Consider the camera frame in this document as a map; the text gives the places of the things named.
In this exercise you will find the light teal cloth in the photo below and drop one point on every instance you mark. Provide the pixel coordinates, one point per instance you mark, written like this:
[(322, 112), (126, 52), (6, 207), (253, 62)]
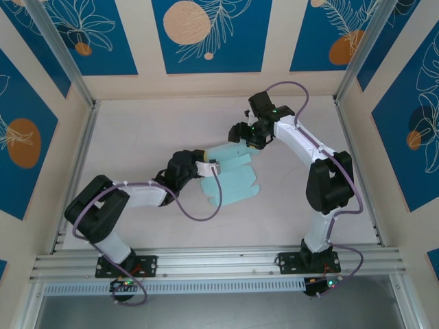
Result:
[(236, 185)]

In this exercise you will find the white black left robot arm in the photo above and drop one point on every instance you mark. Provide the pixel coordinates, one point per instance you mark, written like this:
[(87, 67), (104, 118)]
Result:
[(144, 195)]

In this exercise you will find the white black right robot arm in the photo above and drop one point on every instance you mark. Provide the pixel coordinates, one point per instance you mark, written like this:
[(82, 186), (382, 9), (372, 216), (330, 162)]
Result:
[(302, 137)]

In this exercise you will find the black controller board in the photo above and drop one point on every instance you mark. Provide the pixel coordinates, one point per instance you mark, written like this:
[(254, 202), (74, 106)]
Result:
[(319, 285), (120, 284)]

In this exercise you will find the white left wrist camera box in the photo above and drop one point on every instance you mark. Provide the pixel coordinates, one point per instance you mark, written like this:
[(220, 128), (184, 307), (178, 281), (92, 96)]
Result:
[(207, 168)]

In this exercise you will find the blue floral wall panel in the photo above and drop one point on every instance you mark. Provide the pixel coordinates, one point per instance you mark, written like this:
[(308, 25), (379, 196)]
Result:
[(308, 34), (394, 154), (384, 58), (20, 103), (240, 51), (41, 65), (103, 41)]

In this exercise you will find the aluminium side rail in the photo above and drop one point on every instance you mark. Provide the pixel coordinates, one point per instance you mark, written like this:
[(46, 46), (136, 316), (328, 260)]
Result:
[(356, 164), (82, 150)]

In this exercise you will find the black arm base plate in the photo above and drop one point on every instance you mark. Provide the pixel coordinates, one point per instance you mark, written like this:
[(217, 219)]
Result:
[(147, 265), (289, 262)]

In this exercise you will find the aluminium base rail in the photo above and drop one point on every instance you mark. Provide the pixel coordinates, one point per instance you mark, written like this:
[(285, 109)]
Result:
[(223, 264)]

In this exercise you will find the aluminium frame post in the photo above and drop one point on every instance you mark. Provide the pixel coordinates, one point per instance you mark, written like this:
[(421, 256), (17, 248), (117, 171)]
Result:
[(370, 41), (58, 51)]

